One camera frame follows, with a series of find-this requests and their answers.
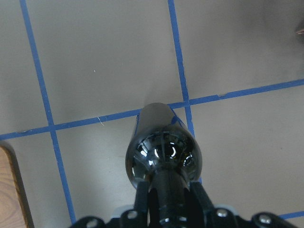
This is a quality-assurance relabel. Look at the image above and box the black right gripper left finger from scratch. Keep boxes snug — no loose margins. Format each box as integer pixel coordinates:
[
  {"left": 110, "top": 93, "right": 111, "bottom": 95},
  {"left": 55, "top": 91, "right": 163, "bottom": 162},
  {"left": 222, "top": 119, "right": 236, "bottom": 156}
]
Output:
[{"left": 120, "top": 181, "right": 150, "bottom": 228}]

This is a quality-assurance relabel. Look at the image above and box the dark wine bottle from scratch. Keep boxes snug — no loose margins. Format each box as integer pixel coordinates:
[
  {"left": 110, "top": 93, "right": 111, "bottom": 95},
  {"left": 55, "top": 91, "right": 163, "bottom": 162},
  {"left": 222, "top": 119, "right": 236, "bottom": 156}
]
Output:
[{"left": 125, "top": 103, "right": 202, "bottom": 228}]

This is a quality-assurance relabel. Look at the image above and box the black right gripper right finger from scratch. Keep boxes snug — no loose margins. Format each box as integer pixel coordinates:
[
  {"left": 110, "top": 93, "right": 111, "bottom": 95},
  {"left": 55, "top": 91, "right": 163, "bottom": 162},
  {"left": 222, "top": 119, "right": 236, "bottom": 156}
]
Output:
[{"left": 189, "top": 181, "right": 238, "bottom": 228}]

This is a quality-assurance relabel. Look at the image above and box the copper wire bottle basket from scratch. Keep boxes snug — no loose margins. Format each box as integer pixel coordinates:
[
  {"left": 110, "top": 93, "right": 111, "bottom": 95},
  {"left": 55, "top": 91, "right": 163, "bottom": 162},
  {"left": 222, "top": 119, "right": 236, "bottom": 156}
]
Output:
[{"left": 295, "top": 23, "right": 304, "bottom": 36}]

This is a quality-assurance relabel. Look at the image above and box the wooden tray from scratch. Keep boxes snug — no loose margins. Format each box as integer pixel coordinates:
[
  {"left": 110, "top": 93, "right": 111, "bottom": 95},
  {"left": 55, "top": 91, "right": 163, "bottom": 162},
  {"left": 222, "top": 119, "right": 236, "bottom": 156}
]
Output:
[{"left": 0, "top": 145, "right": 34, "bottom": 228}]

